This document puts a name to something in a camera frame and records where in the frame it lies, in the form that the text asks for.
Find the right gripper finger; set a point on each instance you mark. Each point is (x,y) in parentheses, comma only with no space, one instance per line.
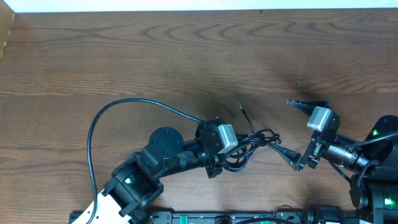
(289,156)
(307,107)

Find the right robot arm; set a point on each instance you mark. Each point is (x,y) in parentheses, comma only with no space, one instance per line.
(373,162)

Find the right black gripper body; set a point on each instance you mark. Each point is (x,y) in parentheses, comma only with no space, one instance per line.
(313,149)

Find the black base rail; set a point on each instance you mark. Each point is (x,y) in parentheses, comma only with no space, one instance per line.
(211,218)

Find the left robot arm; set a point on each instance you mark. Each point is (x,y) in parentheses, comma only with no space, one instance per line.
(135,184)

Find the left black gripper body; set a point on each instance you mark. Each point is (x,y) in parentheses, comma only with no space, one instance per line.
(212,149)

